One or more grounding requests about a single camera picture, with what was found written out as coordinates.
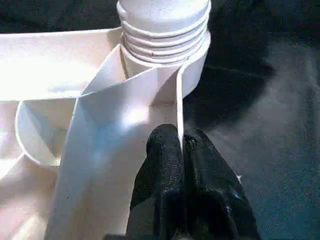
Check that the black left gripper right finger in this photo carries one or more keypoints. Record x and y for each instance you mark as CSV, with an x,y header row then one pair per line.
x,y
215,195

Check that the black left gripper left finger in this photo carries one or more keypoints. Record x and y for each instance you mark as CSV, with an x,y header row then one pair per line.
x,y
160,190

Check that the white plastic table top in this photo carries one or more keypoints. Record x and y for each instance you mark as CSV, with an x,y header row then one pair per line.
x,y
75,100

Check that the white plastic table leg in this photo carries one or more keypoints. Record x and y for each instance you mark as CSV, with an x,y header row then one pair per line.
x,y
165,25

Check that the black work mat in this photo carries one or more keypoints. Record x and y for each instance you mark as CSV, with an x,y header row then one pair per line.
x,y
260,125

